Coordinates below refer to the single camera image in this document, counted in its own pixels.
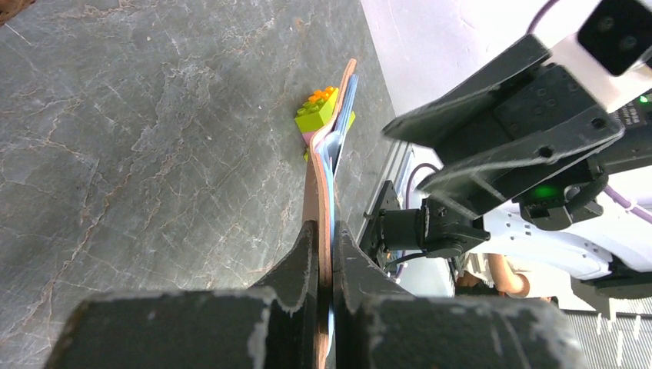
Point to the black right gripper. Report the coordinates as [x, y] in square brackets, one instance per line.
[518, 132]

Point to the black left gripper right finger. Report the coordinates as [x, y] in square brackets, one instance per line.
[378, 324]

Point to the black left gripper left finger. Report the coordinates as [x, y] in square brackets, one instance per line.
[272, 324]

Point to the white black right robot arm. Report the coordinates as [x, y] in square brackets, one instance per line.
[601, 259]

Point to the yellow-green small block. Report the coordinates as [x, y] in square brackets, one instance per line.
[318, 109]

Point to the brown woven basket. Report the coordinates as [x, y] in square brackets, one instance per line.
[10, 8]

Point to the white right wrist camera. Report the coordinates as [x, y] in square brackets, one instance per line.
[610, 54]

